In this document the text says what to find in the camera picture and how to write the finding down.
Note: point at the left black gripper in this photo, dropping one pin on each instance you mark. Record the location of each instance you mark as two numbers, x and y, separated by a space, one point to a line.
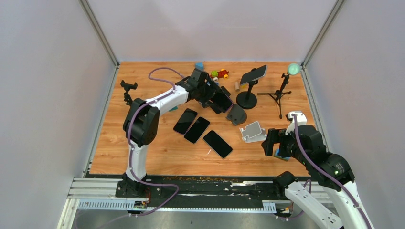
212 89

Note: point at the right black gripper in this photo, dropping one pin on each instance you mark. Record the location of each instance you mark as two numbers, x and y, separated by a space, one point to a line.
275 135

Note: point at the purple phone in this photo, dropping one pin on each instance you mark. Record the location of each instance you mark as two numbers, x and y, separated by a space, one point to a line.
223 101

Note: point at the pink phone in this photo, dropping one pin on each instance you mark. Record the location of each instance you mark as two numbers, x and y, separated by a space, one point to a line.
185 121

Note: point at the teal smartphone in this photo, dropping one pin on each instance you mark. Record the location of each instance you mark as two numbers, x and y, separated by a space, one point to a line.
217 144

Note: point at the black round-base clamp stand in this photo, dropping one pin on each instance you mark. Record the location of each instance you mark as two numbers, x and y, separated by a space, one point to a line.
127 87

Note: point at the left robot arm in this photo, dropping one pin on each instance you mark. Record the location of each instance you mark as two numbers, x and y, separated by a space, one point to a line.
142 121

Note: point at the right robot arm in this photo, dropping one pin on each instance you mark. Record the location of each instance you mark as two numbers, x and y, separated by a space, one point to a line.
331 171

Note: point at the black folding phone stand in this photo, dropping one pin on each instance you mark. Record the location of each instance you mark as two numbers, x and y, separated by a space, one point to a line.
221 98

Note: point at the white phone stand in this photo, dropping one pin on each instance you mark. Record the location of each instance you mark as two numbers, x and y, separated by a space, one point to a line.
253 133

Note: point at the grey round phone stand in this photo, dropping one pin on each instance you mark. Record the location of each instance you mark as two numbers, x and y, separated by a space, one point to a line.
236 115

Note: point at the tall black round-base stand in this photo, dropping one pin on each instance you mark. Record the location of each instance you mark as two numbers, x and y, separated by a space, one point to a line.
246 99

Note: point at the phone on tall stand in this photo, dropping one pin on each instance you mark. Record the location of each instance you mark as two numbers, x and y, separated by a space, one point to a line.
253 75

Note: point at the blue lego brick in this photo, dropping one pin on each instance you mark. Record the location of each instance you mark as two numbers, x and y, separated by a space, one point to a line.
276 155

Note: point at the blue triangular block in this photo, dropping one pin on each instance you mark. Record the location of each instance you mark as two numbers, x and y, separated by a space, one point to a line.
199 65

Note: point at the wooden cylinder block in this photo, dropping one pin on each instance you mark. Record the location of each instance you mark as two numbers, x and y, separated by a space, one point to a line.
237 86

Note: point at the black mini tripod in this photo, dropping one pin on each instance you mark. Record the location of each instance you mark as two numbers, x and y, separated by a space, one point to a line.
278 94

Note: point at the green ball on tripod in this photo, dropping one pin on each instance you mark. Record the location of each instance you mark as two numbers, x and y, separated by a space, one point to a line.
293 69

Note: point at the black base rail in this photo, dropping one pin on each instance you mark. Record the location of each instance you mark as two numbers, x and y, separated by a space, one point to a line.
181 194

